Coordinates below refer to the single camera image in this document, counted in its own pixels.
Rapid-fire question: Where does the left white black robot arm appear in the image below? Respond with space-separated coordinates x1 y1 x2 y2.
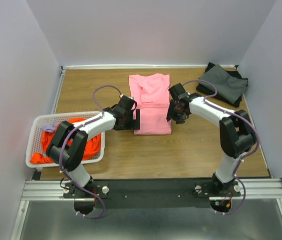
45 95 140 198

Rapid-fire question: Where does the pink t shirt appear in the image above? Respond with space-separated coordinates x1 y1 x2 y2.
129 73 172 135

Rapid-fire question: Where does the orange t shirt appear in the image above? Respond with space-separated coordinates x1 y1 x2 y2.
29 132 101 165

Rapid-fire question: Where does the folded grey t shirt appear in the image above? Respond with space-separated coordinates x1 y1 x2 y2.
199 64 248 104

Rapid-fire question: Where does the white plastic laundry basket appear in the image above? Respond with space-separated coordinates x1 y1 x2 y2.
25 111 100 168

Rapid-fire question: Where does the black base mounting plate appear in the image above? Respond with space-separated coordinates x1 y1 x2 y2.
62 178 241 214

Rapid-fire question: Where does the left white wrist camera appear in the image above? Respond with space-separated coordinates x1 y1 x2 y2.
119 94 134 100

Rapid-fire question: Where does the purple cloth in basket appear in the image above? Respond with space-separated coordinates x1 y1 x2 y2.
41 122 59 133

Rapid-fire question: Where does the aluminium table edge rail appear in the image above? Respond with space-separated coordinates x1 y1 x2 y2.
50 63 240 116

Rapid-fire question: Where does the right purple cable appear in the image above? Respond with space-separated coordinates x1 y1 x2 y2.
182 79 260 216

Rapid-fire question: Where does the folded black t shirt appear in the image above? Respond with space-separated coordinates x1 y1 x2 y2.
199 62 248 108

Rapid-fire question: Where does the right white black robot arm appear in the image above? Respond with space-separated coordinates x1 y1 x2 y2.
166 83 259 197

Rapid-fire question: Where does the front aluminium frame rail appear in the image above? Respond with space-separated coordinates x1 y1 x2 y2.
21 178 282 201

